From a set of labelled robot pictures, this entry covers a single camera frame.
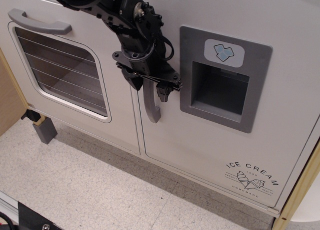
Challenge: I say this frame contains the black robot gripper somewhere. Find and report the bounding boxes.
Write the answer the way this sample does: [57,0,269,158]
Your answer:
[112,51,182,102]

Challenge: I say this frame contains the grey fridge door handle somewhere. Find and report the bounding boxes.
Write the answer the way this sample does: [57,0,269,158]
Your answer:
[143,79,161,123]

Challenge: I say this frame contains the white toy fridge door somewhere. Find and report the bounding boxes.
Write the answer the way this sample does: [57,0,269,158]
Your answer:
[141,0,320,215]

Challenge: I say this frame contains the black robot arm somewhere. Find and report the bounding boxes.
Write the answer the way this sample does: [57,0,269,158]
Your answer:
[56,0,182,102]

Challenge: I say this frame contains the grey ice dispenser panel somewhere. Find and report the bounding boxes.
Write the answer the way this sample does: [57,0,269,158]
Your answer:
[180,26,273,133]

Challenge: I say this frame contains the white toy oven door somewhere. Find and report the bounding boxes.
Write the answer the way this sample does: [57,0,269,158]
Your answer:
[0,0,140,154]

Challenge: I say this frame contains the grey kitchen leg foot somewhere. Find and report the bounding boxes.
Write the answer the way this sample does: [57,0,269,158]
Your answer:
[33,118,58,144]

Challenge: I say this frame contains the light wooden left panel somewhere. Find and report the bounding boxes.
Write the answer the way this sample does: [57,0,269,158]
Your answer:
[0,50,27,135]

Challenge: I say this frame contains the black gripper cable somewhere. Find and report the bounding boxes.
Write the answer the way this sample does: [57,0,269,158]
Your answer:
[159,36,175,61]

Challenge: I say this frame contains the grey oven door handle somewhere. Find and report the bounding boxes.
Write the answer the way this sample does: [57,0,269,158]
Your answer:
[8,8,72,35]

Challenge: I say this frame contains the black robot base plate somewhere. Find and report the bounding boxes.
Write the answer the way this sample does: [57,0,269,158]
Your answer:
[0,202,63,230]

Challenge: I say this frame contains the light wooden side post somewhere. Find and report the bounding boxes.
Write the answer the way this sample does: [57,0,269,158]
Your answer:
[272,140,320,230]

